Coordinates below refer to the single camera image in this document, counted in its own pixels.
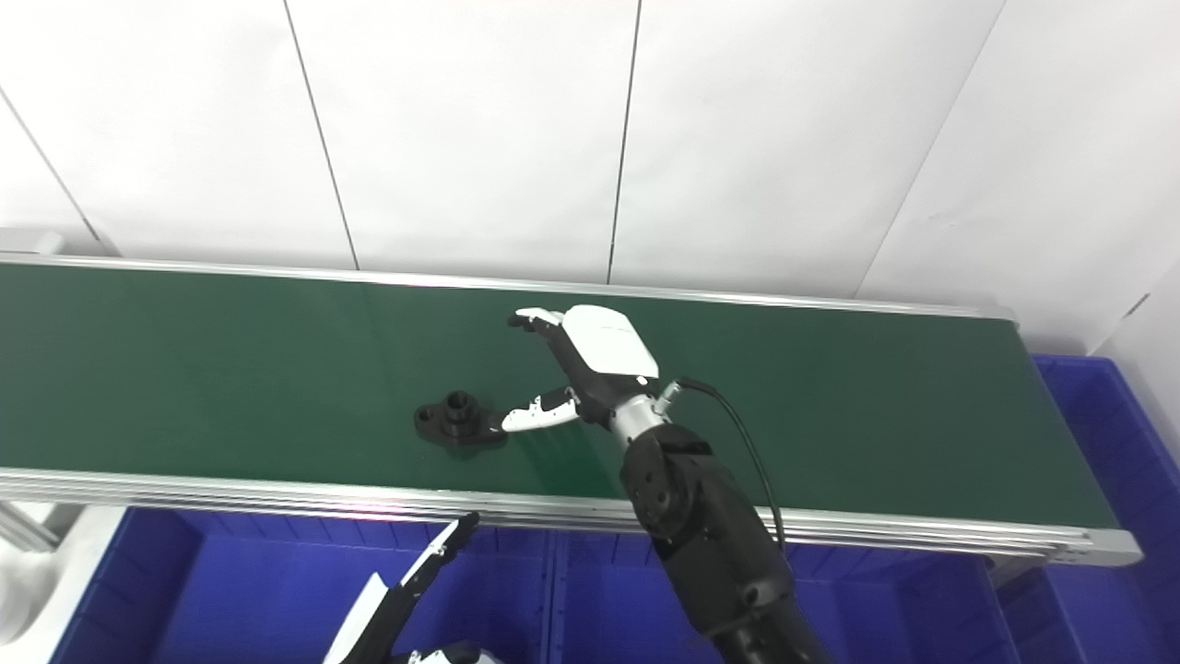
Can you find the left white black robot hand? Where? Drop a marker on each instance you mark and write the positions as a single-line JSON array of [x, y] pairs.
[[369, 618]]

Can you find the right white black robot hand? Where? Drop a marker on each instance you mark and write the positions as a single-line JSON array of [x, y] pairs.
[[604, 346]]

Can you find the black flanged machined part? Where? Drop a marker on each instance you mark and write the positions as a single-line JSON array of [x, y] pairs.
[[458, 422]]

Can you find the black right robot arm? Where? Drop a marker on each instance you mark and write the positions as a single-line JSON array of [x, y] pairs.
[[710, 535]]

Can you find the blue plastic bin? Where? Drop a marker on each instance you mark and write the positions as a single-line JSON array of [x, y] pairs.
[[885, 609], [240, 599], [1097, 415]]

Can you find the green conveyor belt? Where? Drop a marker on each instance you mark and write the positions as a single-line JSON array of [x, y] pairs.
[[277, 387]]

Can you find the aluminium extrusion conveyor leg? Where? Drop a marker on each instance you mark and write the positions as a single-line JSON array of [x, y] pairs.
[[23, 527]]

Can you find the grey conveyor end housing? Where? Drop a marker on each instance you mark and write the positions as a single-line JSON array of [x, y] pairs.
[[28, 242]]

